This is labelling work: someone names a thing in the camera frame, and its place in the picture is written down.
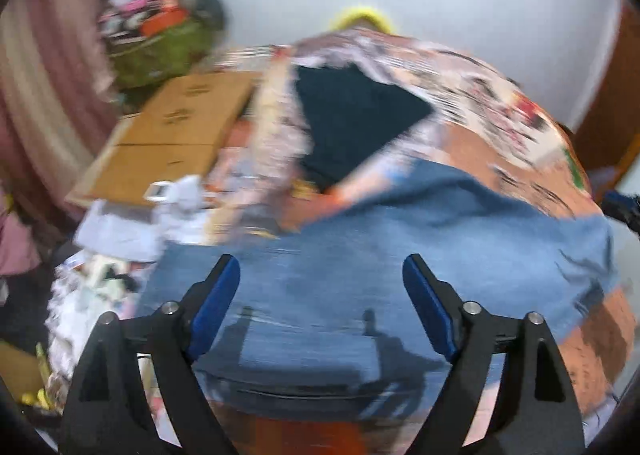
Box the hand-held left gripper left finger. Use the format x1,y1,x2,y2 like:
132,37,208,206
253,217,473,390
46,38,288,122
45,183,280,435
59,254,242,455

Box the small white device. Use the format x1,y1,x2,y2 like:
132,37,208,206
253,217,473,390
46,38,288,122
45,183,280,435
144,181,174,202

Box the printed blanket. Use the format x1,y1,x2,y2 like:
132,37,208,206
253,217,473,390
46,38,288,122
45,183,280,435
47,28,638,455

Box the pile of white packets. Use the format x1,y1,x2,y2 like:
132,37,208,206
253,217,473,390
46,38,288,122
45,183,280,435
45,250,156,386

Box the white cloth with buckle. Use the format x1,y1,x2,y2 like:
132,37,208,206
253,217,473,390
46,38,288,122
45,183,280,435
75,175,216,261

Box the yellow object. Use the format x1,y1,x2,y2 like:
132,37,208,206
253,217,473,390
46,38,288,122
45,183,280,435
330,6,398,33

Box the green bag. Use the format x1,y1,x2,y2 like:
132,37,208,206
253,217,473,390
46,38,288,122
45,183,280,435
97,10,221,91

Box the brown wooden door frame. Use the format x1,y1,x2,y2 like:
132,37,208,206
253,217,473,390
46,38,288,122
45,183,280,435
572,0,640,171

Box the black folded garment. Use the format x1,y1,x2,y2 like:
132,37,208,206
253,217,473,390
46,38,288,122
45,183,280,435
292,62,436,191

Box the blue denim pants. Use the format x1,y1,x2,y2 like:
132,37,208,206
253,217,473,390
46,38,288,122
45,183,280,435
137,160,621,421

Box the orange box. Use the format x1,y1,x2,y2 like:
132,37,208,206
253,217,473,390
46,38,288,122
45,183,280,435
141,4,187,37

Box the cardboard box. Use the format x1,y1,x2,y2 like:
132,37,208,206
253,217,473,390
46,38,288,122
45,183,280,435
65,71,261,208

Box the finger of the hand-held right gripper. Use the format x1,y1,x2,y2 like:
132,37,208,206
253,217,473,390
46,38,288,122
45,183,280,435
600,190,640,237

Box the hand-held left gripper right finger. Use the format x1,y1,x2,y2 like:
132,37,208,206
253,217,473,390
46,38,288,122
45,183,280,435
402,253,586,455

